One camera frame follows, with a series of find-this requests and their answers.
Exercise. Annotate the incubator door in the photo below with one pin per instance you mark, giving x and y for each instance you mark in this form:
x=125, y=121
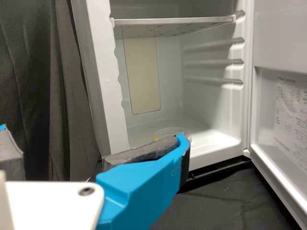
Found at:
x=275, y=95

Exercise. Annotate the petri dish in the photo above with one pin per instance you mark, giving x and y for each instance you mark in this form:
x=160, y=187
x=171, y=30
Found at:
x=165, y=132

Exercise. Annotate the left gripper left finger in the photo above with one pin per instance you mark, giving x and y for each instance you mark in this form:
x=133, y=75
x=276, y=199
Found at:
x=10, y=158

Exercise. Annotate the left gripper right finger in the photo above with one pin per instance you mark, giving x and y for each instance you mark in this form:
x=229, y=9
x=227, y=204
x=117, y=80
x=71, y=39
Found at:
x=144, y=191

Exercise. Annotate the white incubator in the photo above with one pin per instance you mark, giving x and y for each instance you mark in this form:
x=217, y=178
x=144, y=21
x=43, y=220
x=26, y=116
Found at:
x=144, y=72

